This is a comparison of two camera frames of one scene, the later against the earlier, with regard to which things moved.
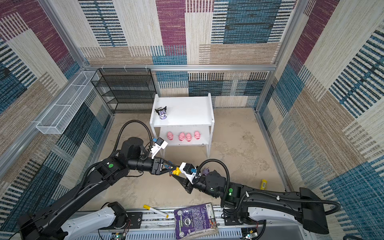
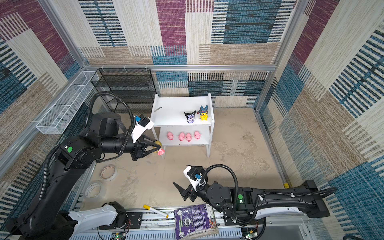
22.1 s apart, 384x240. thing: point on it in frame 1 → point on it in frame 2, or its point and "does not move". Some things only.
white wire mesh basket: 52,122 does not move
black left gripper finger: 166,171 → 150,152
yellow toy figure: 177,172 → 203,112
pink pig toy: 197,135 does not move
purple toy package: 195,221 does not move
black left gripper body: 155,170 → 138,150
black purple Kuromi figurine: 161,112 → 190,116
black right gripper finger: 183,181 → 184,193
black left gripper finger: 168,163 → 149,142
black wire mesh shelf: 127,90 does not move
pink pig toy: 188,137 does not move
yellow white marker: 149,208 does not move
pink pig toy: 170,136 does not move
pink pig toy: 181,136 does not move
